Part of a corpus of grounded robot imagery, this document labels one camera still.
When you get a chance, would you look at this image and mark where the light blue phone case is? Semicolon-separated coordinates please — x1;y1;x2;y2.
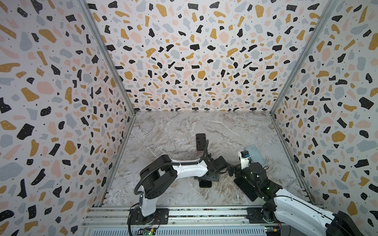
245;145;266;167

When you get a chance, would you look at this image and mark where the black phone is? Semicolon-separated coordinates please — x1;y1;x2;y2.
234;178;258;201
195;133;207;151

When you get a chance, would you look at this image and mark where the black phone case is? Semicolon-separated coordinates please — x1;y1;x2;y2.
199;181;212;188

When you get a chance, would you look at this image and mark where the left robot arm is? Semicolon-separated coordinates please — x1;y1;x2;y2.
134;153;229;217

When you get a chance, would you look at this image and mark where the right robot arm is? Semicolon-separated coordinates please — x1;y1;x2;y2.
229;162;362;236

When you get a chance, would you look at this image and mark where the right circuit board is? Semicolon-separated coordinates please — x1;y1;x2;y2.
264;226;281;236

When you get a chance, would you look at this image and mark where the circuit board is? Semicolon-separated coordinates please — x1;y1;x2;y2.
264;226;281;236
136;228;156;236

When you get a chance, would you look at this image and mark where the left circuit board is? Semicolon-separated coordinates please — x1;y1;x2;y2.
136;228;156;236

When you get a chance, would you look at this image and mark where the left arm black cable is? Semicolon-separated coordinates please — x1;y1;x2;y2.
199;139;210;163

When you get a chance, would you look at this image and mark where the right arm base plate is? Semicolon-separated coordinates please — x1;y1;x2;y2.
246;207;279;224

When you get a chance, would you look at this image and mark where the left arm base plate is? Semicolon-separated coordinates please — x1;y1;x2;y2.
127;207;169;225

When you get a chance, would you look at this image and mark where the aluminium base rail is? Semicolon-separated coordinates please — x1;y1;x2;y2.
79;205;334;236

